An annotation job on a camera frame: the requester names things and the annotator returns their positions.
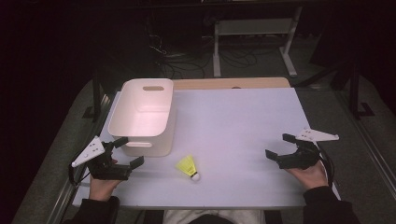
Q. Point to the person's right hand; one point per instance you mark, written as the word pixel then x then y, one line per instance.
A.
pixel 311 179

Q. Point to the white table mat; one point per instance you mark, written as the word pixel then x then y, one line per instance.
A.
pixel 230 130

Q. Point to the black metal stand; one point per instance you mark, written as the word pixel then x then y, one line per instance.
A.
pixel 97 93
pixel 353 93

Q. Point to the person's left hand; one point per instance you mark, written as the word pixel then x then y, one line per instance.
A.
pixel 101 189

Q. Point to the person's grey pants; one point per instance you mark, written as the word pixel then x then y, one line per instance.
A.
pixel 214 216

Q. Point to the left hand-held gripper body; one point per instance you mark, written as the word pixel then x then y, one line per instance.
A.
pixel 107 172

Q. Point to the white plastic storage bin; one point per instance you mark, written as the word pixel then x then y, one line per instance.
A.
pixel 143 115

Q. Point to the yellow shuttlecock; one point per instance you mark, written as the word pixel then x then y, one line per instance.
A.
pixel 187 166

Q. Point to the white metal desk frame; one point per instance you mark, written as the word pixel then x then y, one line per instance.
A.
pixel 253 27

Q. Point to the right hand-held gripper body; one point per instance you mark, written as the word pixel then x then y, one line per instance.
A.
pixel 300 160

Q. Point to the metal floor rail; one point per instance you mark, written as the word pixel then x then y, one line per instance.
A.
pixel 373 149
pixel 63 199

